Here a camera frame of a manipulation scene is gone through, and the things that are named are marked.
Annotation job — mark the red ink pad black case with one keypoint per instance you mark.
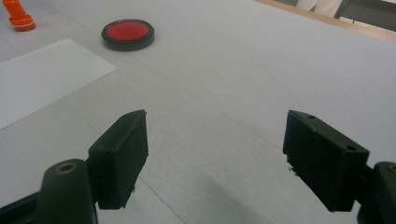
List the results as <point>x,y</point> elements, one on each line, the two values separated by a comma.
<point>127,31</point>

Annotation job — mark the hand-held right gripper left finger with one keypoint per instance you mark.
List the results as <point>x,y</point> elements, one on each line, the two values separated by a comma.
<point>116,161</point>

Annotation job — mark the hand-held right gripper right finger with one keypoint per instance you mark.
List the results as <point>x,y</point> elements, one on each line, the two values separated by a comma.
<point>323,158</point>

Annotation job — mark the orange stamp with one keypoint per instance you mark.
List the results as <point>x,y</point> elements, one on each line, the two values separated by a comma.
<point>17,15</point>

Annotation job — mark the white paper sheet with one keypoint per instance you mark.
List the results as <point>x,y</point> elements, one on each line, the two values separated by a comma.
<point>40,81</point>

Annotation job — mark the white table cover sheet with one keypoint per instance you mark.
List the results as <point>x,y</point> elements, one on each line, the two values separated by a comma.
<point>249,77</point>

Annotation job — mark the white desk frame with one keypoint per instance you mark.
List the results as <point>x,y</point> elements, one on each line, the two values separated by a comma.
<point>323,6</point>

